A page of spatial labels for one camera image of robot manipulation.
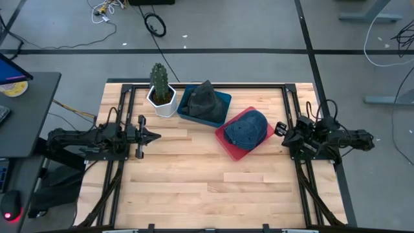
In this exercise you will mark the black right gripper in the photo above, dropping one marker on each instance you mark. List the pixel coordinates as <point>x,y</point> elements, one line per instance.
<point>292,139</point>

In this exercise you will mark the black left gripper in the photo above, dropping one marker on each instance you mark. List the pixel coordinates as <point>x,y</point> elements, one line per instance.
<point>141,136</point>

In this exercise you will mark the blue denim baseball cap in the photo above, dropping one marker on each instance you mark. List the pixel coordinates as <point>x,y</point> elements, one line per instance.
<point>246,132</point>

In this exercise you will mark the red plastic bin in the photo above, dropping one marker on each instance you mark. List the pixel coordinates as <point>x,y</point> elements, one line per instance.
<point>237,153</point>

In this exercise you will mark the dark grey baseball cap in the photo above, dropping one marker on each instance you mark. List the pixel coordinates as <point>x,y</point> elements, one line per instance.
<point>200,103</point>

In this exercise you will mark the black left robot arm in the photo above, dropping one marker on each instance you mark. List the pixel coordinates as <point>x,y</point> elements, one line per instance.
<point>74,137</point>

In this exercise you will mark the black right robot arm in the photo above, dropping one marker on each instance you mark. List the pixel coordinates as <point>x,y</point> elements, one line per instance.
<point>349,137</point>

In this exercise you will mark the white angular plant pot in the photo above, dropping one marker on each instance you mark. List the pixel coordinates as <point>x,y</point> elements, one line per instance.
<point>165,110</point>

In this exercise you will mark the green cactus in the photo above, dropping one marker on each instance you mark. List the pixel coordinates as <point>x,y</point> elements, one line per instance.
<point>159,81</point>

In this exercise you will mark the blue plastic bin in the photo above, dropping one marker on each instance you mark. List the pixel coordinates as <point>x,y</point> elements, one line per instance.
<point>228,98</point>

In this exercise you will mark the grey desk foot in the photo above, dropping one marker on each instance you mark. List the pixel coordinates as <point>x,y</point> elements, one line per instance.
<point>388,99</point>

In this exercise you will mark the black bag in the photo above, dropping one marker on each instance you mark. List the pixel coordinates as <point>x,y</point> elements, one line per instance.
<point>55,191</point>

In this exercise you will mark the black desk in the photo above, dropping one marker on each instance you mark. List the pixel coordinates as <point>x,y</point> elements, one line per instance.
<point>32,113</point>

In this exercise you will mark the black box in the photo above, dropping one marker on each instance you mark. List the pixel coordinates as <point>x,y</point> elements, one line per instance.
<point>152,2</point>

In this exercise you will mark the grey desk leg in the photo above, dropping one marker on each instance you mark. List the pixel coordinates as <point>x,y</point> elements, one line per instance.
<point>368,17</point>

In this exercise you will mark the yellow round disc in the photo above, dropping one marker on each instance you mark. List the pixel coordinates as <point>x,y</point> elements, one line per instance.
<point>16,90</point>

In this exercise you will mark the dark keyboard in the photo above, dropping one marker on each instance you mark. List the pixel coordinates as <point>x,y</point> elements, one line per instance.
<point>3,115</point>

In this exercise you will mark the black computer mouse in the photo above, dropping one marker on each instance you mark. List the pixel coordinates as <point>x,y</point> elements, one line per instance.
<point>10,205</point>

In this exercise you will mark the black aluminium table frame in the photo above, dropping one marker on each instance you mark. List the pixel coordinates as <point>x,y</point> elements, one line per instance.
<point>252,85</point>

